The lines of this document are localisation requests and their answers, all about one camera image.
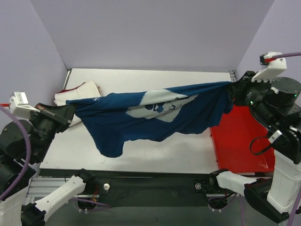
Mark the blue printed t-shirt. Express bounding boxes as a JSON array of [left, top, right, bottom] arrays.
[[66, 81, 233, 158]]

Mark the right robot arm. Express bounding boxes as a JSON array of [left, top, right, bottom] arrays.
[[208, 71, 301, 225]]

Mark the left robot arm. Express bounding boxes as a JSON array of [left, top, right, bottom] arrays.
[[0, 103, 95, 226]]

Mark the red plastic bin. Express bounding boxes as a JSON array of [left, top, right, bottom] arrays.
[[210, 106, 275, 173]]

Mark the folded white t-shirt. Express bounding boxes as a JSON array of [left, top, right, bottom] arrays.
[[54, 80, 103, 128]]

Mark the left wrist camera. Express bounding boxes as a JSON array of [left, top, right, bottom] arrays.
[[0, 91, 40, 119]]

